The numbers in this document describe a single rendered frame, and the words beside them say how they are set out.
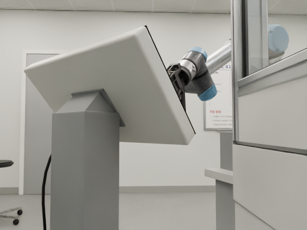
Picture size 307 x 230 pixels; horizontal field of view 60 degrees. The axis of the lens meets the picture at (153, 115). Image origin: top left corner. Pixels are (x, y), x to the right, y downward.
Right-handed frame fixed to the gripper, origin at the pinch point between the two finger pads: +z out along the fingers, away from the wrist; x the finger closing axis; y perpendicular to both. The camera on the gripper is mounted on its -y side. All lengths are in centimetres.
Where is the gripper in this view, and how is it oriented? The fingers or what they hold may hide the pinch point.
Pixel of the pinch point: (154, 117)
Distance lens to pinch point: 78.7
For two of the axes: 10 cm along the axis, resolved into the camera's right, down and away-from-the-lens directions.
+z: -5.0, 6.1, -6.1
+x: 7.6, -0.3, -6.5
